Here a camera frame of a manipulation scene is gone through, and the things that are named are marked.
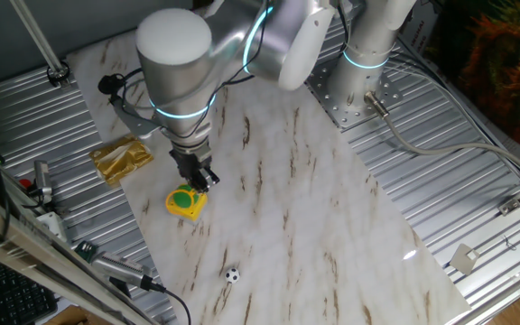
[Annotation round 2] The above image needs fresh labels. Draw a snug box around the aluminium frame pole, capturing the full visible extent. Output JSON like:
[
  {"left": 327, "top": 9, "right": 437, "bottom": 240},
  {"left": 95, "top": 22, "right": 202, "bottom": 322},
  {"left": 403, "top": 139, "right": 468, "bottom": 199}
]
[{"left": 9, "top": 0, "right": 67, "bottom": 73}]

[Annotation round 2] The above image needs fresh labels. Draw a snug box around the black pole foot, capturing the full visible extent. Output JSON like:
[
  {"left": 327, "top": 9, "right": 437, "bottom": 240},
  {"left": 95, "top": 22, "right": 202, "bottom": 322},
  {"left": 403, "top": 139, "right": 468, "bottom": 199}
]
[{"left": 46, "top": 60, "right": 71, "bottom": 88}]

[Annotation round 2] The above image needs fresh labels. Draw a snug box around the grey flat tag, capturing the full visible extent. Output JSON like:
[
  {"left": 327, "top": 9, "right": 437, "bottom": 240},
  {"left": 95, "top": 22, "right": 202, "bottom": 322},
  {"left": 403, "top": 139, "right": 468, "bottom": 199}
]
[{"left": 449, "top": 243, "right": 481, "bottom": 276}]

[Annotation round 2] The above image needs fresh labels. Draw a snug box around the yellow rubber ring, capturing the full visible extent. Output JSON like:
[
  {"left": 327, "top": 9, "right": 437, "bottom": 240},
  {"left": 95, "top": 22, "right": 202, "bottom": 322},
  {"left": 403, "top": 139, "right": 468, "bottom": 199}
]
[{"left": 164, "top": 182, "right": 209, "bottom": 216}]

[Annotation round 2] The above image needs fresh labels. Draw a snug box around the green bit set case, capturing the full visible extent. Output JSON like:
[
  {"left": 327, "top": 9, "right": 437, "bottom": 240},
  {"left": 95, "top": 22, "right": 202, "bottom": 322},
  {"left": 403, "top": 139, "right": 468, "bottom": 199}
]
[{"left": 74, "top": 240, "right": 98, "bottom": 264}]

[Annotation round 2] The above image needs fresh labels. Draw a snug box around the silver ribbed camera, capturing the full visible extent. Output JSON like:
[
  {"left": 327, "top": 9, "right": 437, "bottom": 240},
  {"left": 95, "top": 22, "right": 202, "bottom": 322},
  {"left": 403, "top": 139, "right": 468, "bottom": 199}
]
[{"left": 91, "top": 251, "right": 166, "bottom": 293}]

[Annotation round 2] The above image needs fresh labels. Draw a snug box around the black camera cable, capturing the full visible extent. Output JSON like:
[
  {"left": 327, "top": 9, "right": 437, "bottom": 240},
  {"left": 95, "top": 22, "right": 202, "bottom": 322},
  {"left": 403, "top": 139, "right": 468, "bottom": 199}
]
[{"left": 151, "top": 282, "right": 192, "bottom": 325}]

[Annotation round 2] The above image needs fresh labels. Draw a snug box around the grey cable with metal connector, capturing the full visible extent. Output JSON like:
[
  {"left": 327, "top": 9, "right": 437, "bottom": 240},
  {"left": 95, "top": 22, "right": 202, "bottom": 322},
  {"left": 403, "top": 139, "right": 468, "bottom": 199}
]
[{"left": 363, "top": 91, "right": 520, "bottom": 180}]

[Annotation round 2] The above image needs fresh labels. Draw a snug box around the aluminium frame beam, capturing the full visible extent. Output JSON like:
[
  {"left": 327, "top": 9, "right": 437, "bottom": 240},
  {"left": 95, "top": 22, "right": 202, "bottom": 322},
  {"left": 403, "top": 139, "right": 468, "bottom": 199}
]
[{"left": 0, "top": 182, "right": 153, "bottom": 325}]

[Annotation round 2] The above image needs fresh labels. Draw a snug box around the metal corner bracket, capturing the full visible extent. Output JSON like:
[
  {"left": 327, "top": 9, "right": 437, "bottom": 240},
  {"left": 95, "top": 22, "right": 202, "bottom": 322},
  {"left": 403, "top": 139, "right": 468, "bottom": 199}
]
[{"left": 497, "top": 196, "right": 520, "bottom": 217}]

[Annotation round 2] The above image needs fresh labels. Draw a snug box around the gold foil packet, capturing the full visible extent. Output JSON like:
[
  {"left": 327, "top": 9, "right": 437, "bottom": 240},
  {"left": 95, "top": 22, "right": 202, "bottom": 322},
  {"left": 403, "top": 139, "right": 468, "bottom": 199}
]
[{"left": 88, "top": 135, "right": 155, "bottom": 188}]

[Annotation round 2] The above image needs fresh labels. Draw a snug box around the colourful patterned cloth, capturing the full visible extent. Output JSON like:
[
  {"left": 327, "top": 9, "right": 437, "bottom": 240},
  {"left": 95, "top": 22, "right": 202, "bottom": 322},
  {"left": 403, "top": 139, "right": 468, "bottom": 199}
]
[{"left": 424, "top": 0, "right": 520, "bottom": 163}]

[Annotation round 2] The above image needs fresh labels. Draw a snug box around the yellow box green push button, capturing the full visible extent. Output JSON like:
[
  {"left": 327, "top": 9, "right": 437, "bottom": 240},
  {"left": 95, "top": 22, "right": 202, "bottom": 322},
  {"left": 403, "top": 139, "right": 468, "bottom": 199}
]
[{"left": 168, "top": 182, "right": 209, "bottom": 223}]

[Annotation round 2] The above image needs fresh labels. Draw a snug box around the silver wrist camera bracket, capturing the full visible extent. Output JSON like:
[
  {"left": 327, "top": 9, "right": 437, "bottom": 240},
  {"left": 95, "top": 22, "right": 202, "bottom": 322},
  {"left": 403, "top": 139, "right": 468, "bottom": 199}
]
[{"left": 108, "top": 94, "right": 164, "bottom": 140}]

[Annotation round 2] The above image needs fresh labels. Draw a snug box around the black keyboard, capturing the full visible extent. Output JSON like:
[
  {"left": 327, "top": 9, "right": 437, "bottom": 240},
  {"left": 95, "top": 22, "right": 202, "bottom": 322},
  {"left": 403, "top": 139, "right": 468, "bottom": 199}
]
[{"left": 0, "top": 256, "right": 58, "bottom": 325}]

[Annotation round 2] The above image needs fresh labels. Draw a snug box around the white marble pattern sheet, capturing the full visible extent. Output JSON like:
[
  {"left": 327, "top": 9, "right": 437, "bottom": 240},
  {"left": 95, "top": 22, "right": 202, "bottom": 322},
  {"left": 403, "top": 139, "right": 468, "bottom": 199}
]
[{"left": 65, "top": 26, "right": 472, "bottom": 325}]

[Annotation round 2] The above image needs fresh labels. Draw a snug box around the small silver metal device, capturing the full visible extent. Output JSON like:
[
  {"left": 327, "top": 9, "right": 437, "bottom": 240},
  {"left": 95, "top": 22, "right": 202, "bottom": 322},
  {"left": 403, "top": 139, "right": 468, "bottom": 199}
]
[{"left": 32, "top": 160, "right": 54, "bottom": 204}]

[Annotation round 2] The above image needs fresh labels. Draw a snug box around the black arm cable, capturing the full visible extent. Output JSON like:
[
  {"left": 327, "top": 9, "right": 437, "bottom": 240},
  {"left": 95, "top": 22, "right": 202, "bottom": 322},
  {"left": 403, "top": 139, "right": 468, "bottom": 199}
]
[{"left": 97, "top": 0, "right": 270, "bottom": 141}]

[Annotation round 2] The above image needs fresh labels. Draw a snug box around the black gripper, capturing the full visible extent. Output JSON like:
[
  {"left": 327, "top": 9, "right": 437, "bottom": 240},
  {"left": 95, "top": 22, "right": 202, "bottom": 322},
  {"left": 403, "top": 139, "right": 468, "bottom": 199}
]
[{"left": 168, "top": 140, "right": 221, "bottom": 193}]

